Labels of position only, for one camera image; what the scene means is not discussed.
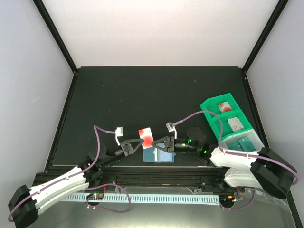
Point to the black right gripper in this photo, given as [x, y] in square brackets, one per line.
[169, 144]

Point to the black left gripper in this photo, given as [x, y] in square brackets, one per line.
[128, 143]

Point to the blue leather card holder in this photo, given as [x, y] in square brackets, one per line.
[155, 155]

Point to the red card with stripe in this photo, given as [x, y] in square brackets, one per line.
[146, 135]

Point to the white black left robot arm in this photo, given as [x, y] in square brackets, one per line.
[27, 203]

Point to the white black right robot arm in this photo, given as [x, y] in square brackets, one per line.
[262, 169]

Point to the left controller circuit board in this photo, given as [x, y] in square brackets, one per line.
[95, 196]

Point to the controller circuit board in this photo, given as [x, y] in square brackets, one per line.
[229, 198]
[95, 196]

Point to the right controller circuit board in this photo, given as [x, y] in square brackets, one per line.
[229, 198]

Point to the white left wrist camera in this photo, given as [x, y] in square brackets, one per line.
[118, 134]

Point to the black aluminium front rail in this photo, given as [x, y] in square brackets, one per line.
[205, 178]

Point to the light blue slotted cable duct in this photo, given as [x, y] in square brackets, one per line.
[147, 199]

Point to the black left side rail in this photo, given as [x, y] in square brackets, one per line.
[61, 122]

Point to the black right side rail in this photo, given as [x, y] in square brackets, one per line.
[261, 133]

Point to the black rear left frame post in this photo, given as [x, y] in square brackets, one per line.
[55, 33]

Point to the black frame post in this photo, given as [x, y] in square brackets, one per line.
[275, 15]
[55, 33]

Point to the black rear right frame post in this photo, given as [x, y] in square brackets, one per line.
[275, 15]

